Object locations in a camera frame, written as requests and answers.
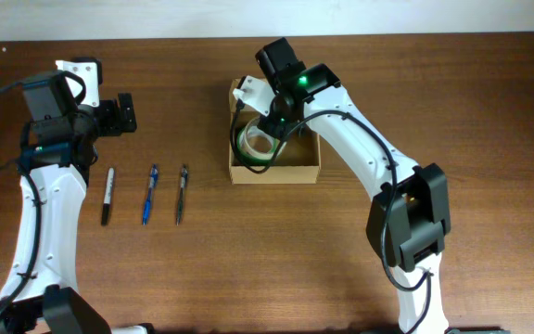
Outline cream masking tape roll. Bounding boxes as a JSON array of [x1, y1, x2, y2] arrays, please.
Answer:
[[242, 117, 276, 161]]

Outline green tape roll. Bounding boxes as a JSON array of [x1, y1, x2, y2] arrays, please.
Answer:
[[236, 125, 280, 165]]

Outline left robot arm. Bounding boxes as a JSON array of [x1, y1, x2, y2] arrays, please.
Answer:
[[0, 57, 137, 333]]

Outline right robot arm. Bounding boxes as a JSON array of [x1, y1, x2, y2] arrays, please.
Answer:
[[255, 38, 451, 333]]

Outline open cardboard box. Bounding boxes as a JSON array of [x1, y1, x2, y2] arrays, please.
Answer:
[[227, 77, 323, 186]]

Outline black ballpoint pen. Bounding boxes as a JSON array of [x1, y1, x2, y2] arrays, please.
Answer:
[[175, 164, 188, 225]]

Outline black white marker pen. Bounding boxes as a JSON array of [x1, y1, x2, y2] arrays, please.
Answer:
[[101, 167, 115, 226]]

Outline blue ballpoint pen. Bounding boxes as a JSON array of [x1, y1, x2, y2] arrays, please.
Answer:
[[142, 164, 159, 225]]

